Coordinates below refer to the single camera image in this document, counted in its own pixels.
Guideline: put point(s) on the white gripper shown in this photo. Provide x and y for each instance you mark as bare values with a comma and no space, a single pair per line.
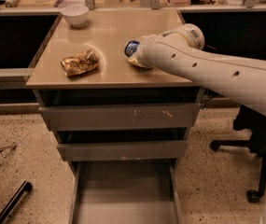
144,54

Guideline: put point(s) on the blue pepsi can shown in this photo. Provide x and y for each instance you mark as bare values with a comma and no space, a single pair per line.
131,47

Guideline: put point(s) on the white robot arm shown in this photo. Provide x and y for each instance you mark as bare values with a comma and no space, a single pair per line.
180,52

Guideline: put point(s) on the grey drawer cabinet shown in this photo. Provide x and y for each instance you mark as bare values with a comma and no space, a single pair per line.
107,33

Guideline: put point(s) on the grey top drawer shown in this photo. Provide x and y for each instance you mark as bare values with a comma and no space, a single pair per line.
119,109

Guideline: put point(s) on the grey drawer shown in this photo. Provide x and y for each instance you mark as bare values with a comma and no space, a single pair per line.
119,109
125,192
122,145

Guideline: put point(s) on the grey middle drawer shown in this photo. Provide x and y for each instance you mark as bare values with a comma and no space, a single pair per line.
122,145

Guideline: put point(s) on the grey bottom drawer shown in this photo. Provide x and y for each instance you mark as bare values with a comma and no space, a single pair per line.
125,192

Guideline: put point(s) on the crumpled gold chip bag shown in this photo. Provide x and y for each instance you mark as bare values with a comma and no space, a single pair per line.
80,63

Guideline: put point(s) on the white bowl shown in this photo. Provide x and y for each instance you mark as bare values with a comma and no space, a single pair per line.
75,15

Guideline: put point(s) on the black office chair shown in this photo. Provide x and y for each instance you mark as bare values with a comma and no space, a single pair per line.
245,36

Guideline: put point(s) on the black chair leg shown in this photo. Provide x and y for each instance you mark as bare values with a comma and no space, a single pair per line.
25,187

